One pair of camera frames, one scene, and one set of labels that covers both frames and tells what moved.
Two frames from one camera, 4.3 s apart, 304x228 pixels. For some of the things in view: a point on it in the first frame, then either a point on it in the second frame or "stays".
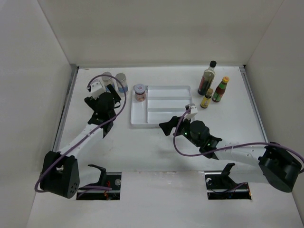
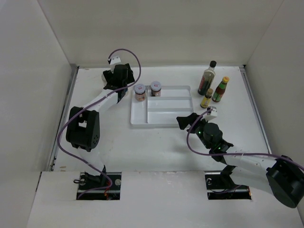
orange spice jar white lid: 139,90 stays
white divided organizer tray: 162,103 stays
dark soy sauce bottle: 207,79 stays
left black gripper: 93,102 -> 109,75
